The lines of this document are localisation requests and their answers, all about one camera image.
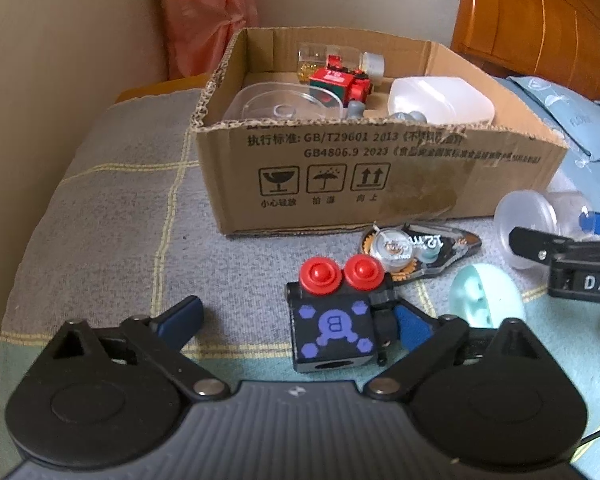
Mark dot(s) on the clear cylindrical plastic jar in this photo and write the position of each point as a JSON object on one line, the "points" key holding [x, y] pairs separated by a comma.
{"points": [[522, 215]]}

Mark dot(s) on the clear square plastic container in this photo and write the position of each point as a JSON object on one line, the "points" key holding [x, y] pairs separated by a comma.
{"points": [[280, 102]]}

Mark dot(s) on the grey elephant toy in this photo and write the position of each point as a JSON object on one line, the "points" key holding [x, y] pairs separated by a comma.
{"points": [[410, 116]]}

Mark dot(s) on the red toy train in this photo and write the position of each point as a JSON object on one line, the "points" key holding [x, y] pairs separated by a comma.
{"points": [[337, 80]]}

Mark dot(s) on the light blue plastic bag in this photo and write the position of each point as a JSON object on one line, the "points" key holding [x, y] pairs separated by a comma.
{"points": [[555, 105]]}

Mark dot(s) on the wooden bed headboard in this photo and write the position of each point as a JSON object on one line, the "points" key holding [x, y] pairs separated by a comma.
{"points": [[540, 15]]}

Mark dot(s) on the blue floral bed sheet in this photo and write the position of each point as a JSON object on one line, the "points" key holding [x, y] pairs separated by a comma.
{"points": [[585, 175]]}

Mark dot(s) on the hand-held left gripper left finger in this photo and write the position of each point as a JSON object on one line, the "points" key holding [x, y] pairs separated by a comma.
{"points": [[180, 316]]}

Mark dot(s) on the black toy cube red buttons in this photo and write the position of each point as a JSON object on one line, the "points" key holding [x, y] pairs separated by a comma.
{"points": [[330, 325]]}

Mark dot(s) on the pink curtain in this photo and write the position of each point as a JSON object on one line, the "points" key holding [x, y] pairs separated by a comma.
{"points": [[205, 15]]}

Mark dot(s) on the mint green oval case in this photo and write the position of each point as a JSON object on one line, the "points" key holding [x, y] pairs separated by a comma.
{"points": [[485, 295]]}

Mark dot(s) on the brown cardboard box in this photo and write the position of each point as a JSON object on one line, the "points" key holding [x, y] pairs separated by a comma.
{"points": [[430, 180]]}

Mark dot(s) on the grey and green checked blanket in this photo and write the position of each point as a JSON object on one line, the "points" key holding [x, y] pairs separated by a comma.
{"points": [[110, 220]]}

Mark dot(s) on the glass bottle of gold capsules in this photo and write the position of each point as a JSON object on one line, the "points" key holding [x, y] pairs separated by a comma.
{"points": [[315, 57]]}

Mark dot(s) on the white plastic bottle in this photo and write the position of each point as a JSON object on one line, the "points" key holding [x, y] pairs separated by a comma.
{"points": [[440, 97]]}

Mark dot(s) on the clear correction tape dispenser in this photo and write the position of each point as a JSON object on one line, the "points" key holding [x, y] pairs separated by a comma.
{"points": [[420, 250]]}

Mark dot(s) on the wooden table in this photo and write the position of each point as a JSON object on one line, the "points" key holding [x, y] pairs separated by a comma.
{"points": [[160, 89]]}

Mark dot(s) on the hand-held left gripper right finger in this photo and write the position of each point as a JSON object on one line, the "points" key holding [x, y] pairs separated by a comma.
{"points": [[412, 324]]}

